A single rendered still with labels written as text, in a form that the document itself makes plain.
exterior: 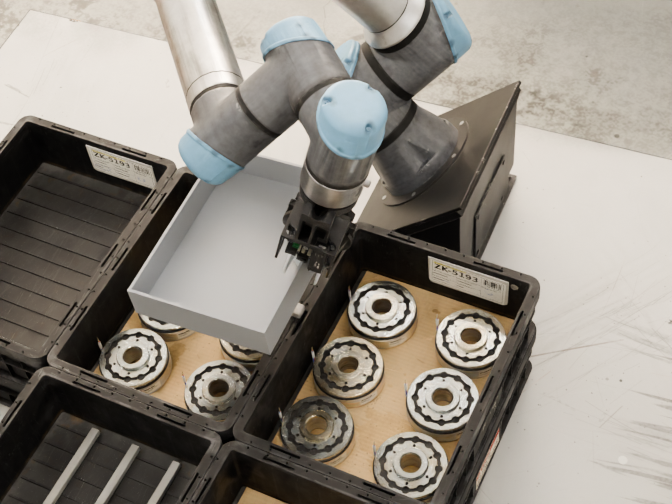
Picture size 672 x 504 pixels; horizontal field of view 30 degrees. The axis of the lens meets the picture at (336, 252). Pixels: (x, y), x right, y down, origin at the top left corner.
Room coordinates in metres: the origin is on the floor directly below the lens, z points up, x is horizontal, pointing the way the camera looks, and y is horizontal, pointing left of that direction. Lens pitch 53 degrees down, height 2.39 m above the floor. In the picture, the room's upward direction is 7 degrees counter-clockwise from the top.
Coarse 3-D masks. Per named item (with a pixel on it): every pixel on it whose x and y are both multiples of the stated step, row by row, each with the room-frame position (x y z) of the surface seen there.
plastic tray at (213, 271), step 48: (192, 192) 1.13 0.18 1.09; (240, 192) 1.16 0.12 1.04; (288, 192) 1.14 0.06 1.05; (192, 240) 1.08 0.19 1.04; (240, 240) 1.07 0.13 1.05; (144, 288) 1.00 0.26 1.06; (192, 288) 1.00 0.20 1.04; (240, 288) 0.99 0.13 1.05; (288, 288) 0.94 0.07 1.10; (240, 336) 0.90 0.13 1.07
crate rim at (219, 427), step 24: (168, 192) 1.28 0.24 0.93; (144, 216) 1.23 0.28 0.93; (120, 264) 1.15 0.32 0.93; (96, 288) 1.11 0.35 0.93; (312, 288) 1.06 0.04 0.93; (72, 336) 1.03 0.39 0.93; (48, 360) 0.99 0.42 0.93; (264, 360) 0.95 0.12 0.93; (96, 384) 0.94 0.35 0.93; (120, 384) 0.94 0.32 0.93; (168, 408) 0.89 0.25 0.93; (240, 408) 0.88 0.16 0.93; (216, 432) 0.85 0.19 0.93
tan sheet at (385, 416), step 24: (408, 288) 1.11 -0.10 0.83; (384, 312) 1.07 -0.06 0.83; (432, 312) 1.06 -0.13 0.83; (336, 336) 1.04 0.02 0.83; (432, 336) 1.02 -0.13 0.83; (384, 360) 0.98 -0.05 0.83; (408, 360) 0.98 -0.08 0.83; (432, 360) 0.97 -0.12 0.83; (312, 384) 0.96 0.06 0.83; (384, 384) 0.94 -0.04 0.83; (408, 384) 0.94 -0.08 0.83; (480, 384) 0.92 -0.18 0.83; (360, 408) 0.91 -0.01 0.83; (384, 408) 0.90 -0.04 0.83; (312, 432) 0.88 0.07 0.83; (360, 432) 0.87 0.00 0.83; (384, 432) 0.87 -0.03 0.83; (360, 456) 0.83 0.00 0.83
